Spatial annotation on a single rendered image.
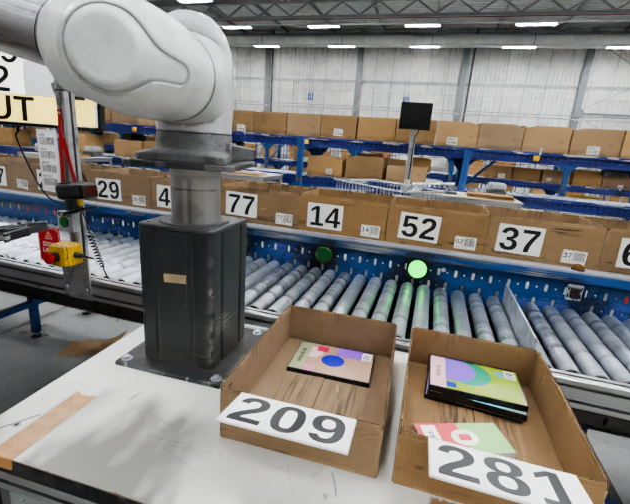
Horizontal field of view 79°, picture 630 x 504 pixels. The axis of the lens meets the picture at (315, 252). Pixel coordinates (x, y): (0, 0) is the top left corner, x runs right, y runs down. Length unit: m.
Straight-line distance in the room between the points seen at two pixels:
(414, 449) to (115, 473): 0.46
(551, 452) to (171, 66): 0.89
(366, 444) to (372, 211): 1.12
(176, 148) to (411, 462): 0.69
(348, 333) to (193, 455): 0.47
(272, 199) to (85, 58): 1.24
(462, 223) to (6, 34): 1.42
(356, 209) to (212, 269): 0.94
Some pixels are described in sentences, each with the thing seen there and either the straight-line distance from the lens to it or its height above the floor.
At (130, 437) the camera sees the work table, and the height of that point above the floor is 0.75.
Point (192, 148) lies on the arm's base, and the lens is 0.81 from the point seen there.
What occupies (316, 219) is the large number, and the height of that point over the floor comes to 0.94.
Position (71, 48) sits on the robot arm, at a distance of 0.63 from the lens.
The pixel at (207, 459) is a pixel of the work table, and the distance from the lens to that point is 0.74.
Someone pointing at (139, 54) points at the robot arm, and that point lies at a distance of 0.60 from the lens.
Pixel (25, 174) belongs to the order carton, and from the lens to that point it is 2.69.
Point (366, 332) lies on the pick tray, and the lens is 1.00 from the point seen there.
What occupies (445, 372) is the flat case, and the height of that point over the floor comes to 0.80.
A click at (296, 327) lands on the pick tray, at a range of 1.04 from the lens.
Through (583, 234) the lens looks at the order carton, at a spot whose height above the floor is 1.02.
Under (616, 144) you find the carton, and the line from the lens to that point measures 6.51.
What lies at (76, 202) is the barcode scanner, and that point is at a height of 1.02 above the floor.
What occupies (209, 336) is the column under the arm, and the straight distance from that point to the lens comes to 0.88.
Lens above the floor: 1.26
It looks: 16 degrees down
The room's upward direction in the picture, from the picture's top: 4 degrees clockwise
